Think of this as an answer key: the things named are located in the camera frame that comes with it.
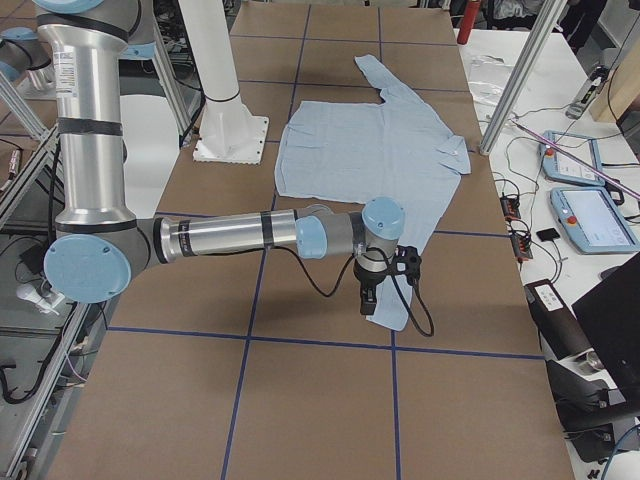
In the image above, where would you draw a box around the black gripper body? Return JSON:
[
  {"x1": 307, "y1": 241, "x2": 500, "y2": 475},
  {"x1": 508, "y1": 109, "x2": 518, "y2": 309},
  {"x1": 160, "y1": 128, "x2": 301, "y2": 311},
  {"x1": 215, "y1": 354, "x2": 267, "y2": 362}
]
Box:
[{"x1": 354, "y1": 248, "x2": 390, "y2": 316}]

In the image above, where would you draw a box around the light blue button shirt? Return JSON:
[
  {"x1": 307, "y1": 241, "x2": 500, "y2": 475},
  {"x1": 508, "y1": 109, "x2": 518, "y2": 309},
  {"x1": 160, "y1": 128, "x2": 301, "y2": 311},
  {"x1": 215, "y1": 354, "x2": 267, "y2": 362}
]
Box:
[{"x1": 273, "y1": 54, "x2": 473, "y2": 332}]

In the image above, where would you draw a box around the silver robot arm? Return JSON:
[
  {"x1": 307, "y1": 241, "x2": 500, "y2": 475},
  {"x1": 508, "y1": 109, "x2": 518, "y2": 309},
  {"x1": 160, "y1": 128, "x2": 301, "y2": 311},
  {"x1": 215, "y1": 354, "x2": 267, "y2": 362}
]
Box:
[{"x1": 36, "y1": 1, "x2": 416, "y2": 315}]

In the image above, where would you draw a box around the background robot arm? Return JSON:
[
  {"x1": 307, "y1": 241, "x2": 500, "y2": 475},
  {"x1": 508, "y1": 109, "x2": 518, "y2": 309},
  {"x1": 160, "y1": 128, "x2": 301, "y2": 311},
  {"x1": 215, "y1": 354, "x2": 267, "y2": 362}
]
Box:
[{"x1": 1, "y1": 27, "x2": 55, "y2": 91}]

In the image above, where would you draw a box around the red circuit board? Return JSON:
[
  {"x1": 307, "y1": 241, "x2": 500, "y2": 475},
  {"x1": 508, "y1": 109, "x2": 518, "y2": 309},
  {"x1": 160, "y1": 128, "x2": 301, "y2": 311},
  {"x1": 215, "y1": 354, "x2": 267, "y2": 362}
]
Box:
[{"x1": 500, "y1": 196, "x2": 521, "y2": 221}]

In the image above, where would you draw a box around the black label printer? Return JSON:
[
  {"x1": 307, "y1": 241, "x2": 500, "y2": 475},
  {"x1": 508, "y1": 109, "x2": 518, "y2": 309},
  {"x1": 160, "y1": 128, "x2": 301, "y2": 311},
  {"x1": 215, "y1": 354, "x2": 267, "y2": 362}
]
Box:
[{"x1": 524, "y1": 279, "x2": 592, "y2": 359}]

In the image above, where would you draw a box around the far blue teach pendant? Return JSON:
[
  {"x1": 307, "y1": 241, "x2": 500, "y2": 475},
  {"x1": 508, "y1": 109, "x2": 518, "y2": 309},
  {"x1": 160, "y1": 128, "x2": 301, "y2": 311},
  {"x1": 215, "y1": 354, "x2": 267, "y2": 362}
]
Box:
[{"x1": 537, "y1": 129, "x2": 617, "y2": 186}]

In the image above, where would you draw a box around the blue teach pendant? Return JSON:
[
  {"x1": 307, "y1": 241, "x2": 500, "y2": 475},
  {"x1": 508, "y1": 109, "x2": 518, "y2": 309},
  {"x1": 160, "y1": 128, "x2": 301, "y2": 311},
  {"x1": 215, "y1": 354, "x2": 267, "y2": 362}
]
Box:
[
  {"x1": 549, "y1": 187, "x2": 639, "y2": 254},
  {"x1": 537, "y1": 129, "x2": 617, "y2": 186}
]

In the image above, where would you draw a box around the near blue teach pendant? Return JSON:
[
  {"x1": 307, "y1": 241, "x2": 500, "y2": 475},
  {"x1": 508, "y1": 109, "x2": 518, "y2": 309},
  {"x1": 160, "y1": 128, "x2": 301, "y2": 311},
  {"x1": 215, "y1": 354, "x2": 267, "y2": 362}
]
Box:
[{"x1": 549, "y1": 187, "x2": 639, "y2": 254}]

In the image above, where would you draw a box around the reacher grabber stick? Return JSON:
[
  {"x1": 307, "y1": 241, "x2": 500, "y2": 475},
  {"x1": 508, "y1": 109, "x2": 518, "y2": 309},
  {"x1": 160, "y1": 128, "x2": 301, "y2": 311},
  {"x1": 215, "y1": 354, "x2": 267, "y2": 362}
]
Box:
[{"x1": 511, "y1": 120, "x2": 640, "y2": 200}]

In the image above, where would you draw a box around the clear plastic bag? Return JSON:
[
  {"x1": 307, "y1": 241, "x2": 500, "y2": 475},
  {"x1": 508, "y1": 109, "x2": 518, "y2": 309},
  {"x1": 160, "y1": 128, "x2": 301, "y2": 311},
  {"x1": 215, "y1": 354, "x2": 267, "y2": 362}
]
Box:
[{"x1": 463, "y1": 54, "x2": 513, "y2": 125}]

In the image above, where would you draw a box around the black monitor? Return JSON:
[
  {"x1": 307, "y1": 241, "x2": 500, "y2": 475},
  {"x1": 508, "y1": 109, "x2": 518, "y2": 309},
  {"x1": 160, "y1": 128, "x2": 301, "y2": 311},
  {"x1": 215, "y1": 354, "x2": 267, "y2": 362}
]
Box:
[{"x1": 572, "y1": 255, "x2": 639, "y2": 389}]

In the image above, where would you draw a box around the red bottle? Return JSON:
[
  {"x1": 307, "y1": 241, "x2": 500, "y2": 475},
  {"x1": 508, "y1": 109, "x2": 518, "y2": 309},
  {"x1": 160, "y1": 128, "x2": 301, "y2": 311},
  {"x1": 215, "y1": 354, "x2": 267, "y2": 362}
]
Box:
[{"x1": 457, "y1": 0, "x2": 481, "y2": 45}]

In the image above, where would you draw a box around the white power strip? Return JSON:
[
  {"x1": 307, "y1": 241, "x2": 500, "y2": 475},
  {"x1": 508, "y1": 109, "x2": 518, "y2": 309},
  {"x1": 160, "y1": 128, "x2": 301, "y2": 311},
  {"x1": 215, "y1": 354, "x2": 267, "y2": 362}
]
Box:
[{"x1": 16, "y1": 284, "x2": 65, "y2": 315}]

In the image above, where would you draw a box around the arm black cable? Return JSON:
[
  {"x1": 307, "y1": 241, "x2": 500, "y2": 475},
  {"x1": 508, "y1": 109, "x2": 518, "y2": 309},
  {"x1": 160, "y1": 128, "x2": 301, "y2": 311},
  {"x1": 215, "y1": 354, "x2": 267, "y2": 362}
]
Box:
[{"x1": 295, "y1": 248, "x2": 435, "y2": 337}]

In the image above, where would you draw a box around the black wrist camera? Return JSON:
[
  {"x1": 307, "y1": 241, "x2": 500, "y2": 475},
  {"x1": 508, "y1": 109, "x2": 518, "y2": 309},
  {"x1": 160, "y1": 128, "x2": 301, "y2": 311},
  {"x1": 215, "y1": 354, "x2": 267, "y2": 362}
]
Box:
[{"x1": 391, "y1": 245, "x2": 422, "y2": 287}]

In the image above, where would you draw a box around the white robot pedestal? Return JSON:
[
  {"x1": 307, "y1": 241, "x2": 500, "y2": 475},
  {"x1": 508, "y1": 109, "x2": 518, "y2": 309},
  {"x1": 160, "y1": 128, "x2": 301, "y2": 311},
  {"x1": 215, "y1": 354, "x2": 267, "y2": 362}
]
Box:
[{"x1": 179, "y1": 0, "x2": 269, "y2": 165}]

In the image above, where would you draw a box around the aluminium frame post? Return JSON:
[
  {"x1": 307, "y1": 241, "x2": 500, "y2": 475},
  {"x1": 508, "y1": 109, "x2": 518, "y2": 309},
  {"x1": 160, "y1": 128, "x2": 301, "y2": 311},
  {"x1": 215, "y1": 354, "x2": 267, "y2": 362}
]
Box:
[{"x1": 479, "y1": 0, "x2": 566, "y2": 155}]

